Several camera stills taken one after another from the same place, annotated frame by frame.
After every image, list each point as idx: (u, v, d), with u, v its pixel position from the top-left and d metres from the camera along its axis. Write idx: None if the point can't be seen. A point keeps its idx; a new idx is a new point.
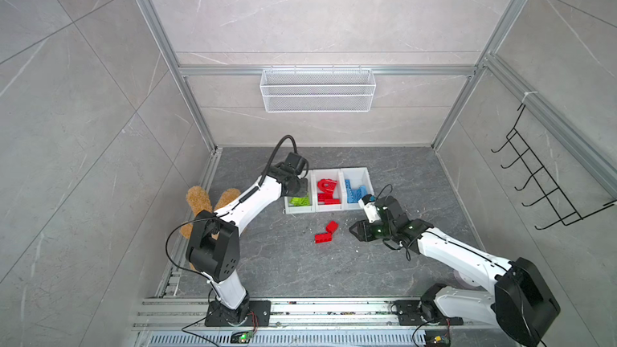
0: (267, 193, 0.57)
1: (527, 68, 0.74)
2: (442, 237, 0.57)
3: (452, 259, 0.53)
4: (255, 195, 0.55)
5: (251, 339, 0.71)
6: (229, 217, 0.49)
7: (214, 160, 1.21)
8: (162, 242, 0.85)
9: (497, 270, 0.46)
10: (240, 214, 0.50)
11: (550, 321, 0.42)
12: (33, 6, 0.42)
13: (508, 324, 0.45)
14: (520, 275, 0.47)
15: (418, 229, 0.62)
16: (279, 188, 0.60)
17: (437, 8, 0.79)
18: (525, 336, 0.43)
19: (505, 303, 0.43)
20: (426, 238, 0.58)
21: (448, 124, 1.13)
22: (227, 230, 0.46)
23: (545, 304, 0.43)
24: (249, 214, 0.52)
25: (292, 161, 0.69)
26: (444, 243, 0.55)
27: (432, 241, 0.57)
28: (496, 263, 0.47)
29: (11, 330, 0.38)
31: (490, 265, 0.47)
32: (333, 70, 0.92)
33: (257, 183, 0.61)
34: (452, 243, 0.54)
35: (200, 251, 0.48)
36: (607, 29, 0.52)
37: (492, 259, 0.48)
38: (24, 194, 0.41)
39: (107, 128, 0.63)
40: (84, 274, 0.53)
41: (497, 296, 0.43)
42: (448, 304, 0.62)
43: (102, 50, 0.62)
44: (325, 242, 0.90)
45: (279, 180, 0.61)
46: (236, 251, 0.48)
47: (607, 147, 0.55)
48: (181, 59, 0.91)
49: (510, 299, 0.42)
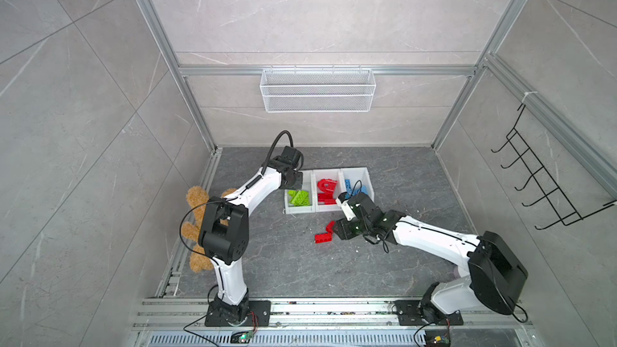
0: (270, 182, 0.61)
1: (527, 68, 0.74)
2: (414, 223, 0.59)
3: (426, 243, 0.55)
4: (259, 182, 0.60)
5: (251, 339, 0.71)
6: (237, 202, 0.53)
7: (214, 160, 1.21)
8: (162, 242, 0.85)
9: (468, 247, 0.47)
10: (247, 199, 0.54)
11: (520, 286, 0.44)
12: (33, 6, 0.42)
13: (486, 295, 0.46)
14: (489, 248, 0.49)
15: (391, 221, 0.62)
16: (280, 177, 0.65)
17: (436, 8, 0.79)
18: (503, 304, 0.44)
19: (480, 277, 0.45)
20: (401, 227, 0.59)
21: (448, 124, 1.13)
22: (239, 210, 0.50)
23: (514, 271, 0.46)
24: (255, 199, 0.55)
25: (289, 154, 0.74)
26: (417, 230, 0.57)
27: (406, 229, 0.58)
28: (466, 242, 0.49)
29: (11, 330, 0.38)
31: (461, 244, 0.49)
32: (333, 70, 0.92)
33: (259, 172, 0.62)
34: (425, 229, 0.56)
35: (212, 234, 0.52)
36: (607, 29, 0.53)
37: (462, 238, 0.50)
38: (24, 194, 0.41)
39: (108, 128, 0.64)
40: (84, 274, 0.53)
41: (473, 272, 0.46)
42: (444, 300, 0.62)
43: (102, 50, 0.62)
44: (325, 242, 0.90)
45: (282, 170, 0.66)
46: (247, 233, 0.52)
47: (607, 147, 0.55)
48: (181, 59, 0.91)
49: (484, 273, 0.43)
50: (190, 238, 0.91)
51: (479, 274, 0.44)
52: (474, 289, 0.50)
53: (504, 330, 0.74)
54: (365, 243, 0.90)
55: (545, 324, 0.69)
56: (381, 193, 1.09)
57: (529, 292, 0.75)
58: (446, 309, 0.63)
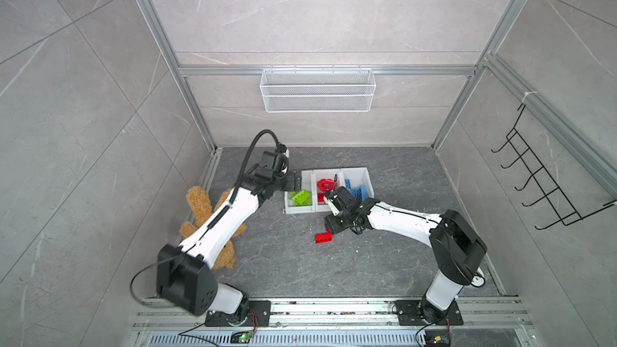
0: (242, 210, 0.52)
1: (527, 68, 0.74)
2: (386, 208, 0.62)
3: (398, 225, 0.58)
4: (226, 216, 0.50)
5: (251, 339, 0.71)
6: (195, 251, 0.43)
7: (214, 160, 1.21)
8: (162, 242, 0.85)
9: (431, 225, 0.51)
10: (209, 244, 0.45)
11: (480, 258, 0.48)
12: (33, 6, 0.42)
13: (449, 269, 0.50)
14: (451, 226, 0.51)
15: (365, 206, 0.67)
16: (255, 198, 0.54)
17: (436, 7, 0.79)
18: (463, 276, 0.48)
19: (441, 251, 0.48)
20: (374, 213, 0.63)
21: (448, 124, 1.13)
22: (195, 264, 0.41)
23: (475, 246, 0.49)
24: (220, 240, 0.46)
25: (268, 164, 0.61)
26: (389, 213, 0.60)
27: (379, 213, 0.62)
28: (430, 220, 0.53)
29: (11, 330, 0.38)
31: (426, 222, 0.52)
32: (333, 70, 0.92)
33: (228, 202, 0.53)
34: (395, 211, 0.60)
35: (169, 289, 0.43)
36: (607, 29, 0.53)
37: (427, 218, 0.53)
38: (24, 194, 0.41)
39: (108, 128, 0.64)
40: (84, 274, 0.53)
41: (435, 247, 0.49)
42: (435, 294, 0.63)
43: (102, 50, 0.62)
44: (325, 242, 0.90)
45: (255, 190, 0.55)
46: (212, 282, 0.45)
47: (607, 147, 0.55)
48: (181, 58, 0.91)
49: (445, 249, 0.47)
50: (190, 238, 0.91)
51: (439, 248, 0.48)
52: (439, 264, 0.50)
53: (504, 330, 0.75)
54: (365, 243, 0.90)
55: (545, 324, 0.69)
56: (381, 193, 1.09)
57: (529, 292, 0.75)
58: (443, 304, 0.63)
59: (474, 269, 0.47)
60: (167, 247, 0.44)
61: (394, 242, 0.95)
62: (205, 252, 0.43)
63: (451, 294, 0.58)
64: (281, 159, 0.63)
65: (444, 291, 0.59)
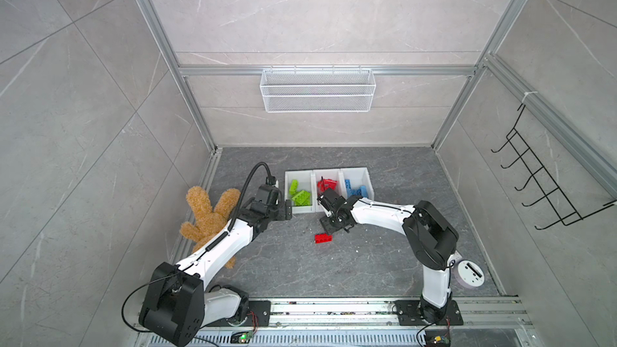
0: (238, 238, 0.54)
1: (527, 68, 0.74)
2: (367, 203, 0.66)
3: (377, 217, 0.62)
4: (223, 242, 0.52)
5: (251, 339, 0.71)
6: (193, 270, 0.45)
7: (214, 160, 1.21)
8: (161, 242, 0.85)
9: (405, 214, 0.56)
10: (205, 265, 0.46)
11: (451, 245, 0.51)
12: (33, 6, 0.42)
13: (422, 255, 0.53)
14: (425, 216, 0.56)
15: (349, 201, 0.72)
16: (251, 230, 0.57)
17: (436, 8, 0.79)
18: (435, 262, 0.52)
19: (413, 238, 0.52)
20: (356, 208, 0.67)
21: (448, 124, 1.13)
22: (190, 284, 0.42)
23: (447, 234, 0.53)
24: (216, 264, 0.48)
25: (264, 197, 0.65)
26: (369, 206, 0.65)
27: (361, 208, 0.66)
28: (404, 210, 0.57)
29: (11, 330, 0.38)
31: (400, 212, 0.57)
32: (333, 70, 0.92)
33: (226, 229, 0.56)
34: (376, 205, 0.64)
35: (158, 312, 0.42)
36: (607, 29, 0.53)
37: (402, 208, 0.58)
38: (24, 194, 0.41)
39: (108, 128, 0.64)
40: (84, 274, 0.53)
41: (409, 236, 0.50)
42: (429, 290, 0.64)
43: (101, 50, 0.62)
44: (325, 242, 0.90)
45: (252, 223, 0.59)
46: (201, 308, 0.44)
47: (607, 147, 0.55)
48: (181, 58, 0.91)
49: (415, 235, 0.51)
50: (190, 238, 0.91)
51: (414, 236, 0.51)
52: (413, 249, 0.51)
53: (504, 330, 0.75)
54: (365, 243, 0.90)
55: (546, 324, 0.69)
56: (381, 193, 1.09)
57: (530, 292, 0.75)
58: (439, 301, 0.63)
59: (446, 255, 0.50)
60: (162, 265, 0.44)
61: (394, 242, 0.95)
62: (201, 272, 0.44)
63: (443, 288, 0.59)
64: (274, 194, 0.67)
65: (435, 285, 0.61)
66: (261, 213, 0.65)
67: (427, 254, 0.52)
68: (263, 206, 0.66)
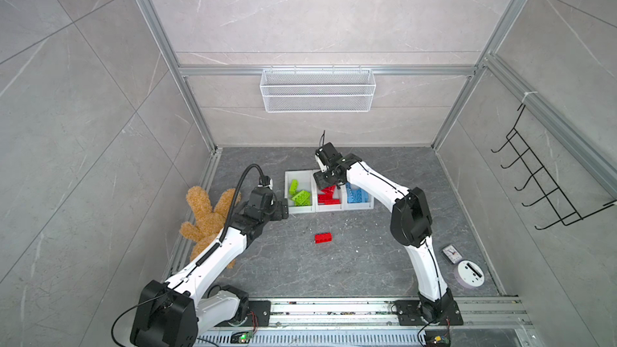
0: (230, 248, 0.53)
1: (526, 68, 0.76)
2: (365, 169, 0.68)
3: (370, 185, 0.66)
4: (214, 254, 0.50)
5: (251, 339, 0.71)
6: (183, 287, 0.43)
7: (214, 160, 1.21)
8: (162, 242, 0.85)
9: (398, 193, 0.59)
10: (195, 281, 0.44)
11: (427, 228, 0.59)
12: (33, 6, 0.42)
13: (394, 230, 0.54)
14: (413, 199, 0.61)
15: (349, 161, 0.71)
16: (245, 238, 0.56)
17: (436, 8, 0.79)
18: (404, 238, 0.60)
19: (396, 217, 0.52)
20: (353, 169, 0.69)
21: (448, 124, 1.13)
22: (181, 302, 0.41)
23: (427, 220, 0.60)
24: (209, 278, 0.47)
25: (257, 201, 0.63)
26: (365, 173, 0.67)
27: (357, 170, 0.68)
28: (398, 190, 0.60)
29: (11, 330, 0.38)
31: (394, 190, 0.60)
32: (332, 70, 0.92)
33: (218, 239, 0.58)
34: (372, 174, 0.66)
35: (149, 331, 0.41)
36: (607, 29, 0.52)
37: (397, 187, 0.61)
38: (24, 194, 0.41)
39: (107, 128, 0.63)
40: (84, 274, 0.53)
41: (394, 214, 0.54)
42: (422, 283, 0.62)
43: (102, 50, 0.62)
44: (325, 242, 0.90)
45: (246, 230, 0.57)
46: (194, 324, 0.43)
47: (607, 147, 0.55)
48: (181, 58, 0.91)
49: (400, 214, 0.57)
50: (190, 238, 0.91)
51: (397, 214, 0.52)
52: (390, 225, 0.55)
53: (504, 330, 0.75)
54: (365, 243, 0.90)
55: (546, 324, 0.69)
56: None
57: (530, 293, 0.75)
58: (431, 294, 0.66)
59: (413, 236, 0.57)
60: (150, 284, 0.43)
61: (394, 242, 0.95)
62: (191, 289, 0.43)
63: (432, 279, 0.63)
64: (268, 196, 0.65)
65: (422, 274, 0.65)
66: (255, 219, 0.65)
67: (402, 232, 0.60)
68: (256, 212, 0.64)
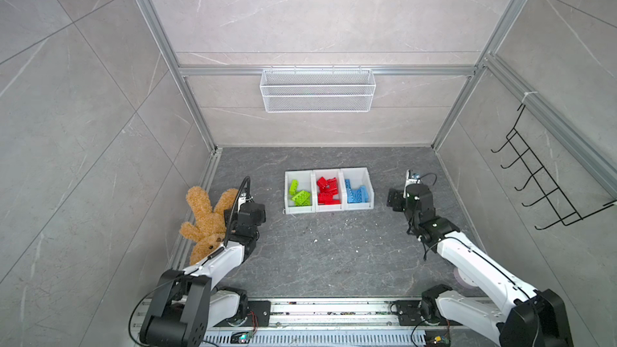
0: (234, 254, 0.58)
1: (526, 68, 0.76)
2: (467, 245, 0.54)
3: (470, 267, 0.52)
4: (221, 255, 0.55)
5: (251, 339, 0.71)
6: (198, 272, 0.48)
7: (214, 160, 1.21)
8: (162, 242, 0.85)
9: (517, 293, 0.43)
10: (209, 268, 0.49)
11: None
12: (33, 6, 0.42)
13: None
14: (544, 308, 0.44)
15: (443, 228, 0.59)
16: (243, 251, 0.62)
17: (437, 7, 0.79)
18: None
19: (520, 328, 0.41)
20: (450, 242, 0.55)
21: (448, 124, 1.13)
22: (198, 283, 0.44)
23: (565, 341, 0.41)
24: (217, 272, 0.50)
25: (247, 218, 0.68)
26: (467, 250, 0.53)
27: (455, 245, 0.54)
28: (519, 287, 0.44)
29: (11, 331, 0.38)
31: (512, 287, 0.44)
32: (332, 70, 0.92)
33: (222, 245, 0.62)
34: (476, 253, 0.51)
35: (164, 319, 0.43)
36: (607, 29, 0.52)
37: (516, 283, 0.45)
38: (23, 194, 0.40)
39: (107, 129, 0.63)
40: (84, 274, 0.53)
41: (513, 323, 0.42)
42: (455, 308, 0.60)
43: (101, 50, 0.62)
44: (325, 242, 0.90)
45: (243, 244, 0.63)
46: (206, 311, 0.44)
47: (607, 147, 0.55)
48: (181, 58, 0.91)
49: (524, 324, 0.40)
50: (190, 238, 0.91)
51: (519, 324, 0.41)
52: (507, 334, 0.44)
53: None
54: (365, 243, 0.90)
55: None
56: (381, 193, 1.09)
57: None
58: (444, 312, 0.64)
59: None
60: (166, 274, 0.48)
61: (394, 242, 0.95)
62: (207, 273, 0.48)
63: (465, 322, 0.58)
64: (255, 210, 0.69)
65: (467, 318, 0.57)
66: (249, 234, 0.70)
67: None
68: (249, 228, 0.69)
